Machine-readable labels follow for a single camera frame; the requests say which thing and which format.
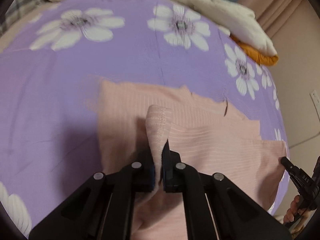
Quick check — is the pink striped knit garment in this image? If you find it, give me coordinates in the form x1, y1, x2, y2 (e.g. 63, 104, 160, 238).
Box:
94, 79, 287, 239

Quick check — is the person's right hand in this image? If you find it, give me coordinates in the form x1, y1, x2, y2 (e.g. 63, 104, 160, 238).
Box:
283, 195, 306, 224

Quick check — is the purple floral bed sheet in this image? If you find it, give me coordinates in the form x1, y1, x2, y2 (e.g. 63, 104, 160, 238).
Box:
1, 0, 286, 236

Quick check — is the pink curtain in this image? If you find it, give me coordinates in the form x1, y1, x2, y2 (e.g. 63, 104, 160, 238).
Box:
237, 0, 308, 30

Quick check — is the grey plaid blanket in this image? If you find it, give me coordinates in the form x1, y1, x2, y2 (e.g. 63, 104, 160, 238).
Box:
1, 0, 47, 36

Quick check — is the white wall socket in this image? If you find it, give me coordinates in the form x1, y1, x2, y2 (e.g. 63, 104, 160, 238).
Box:
310, 89, 320, 119

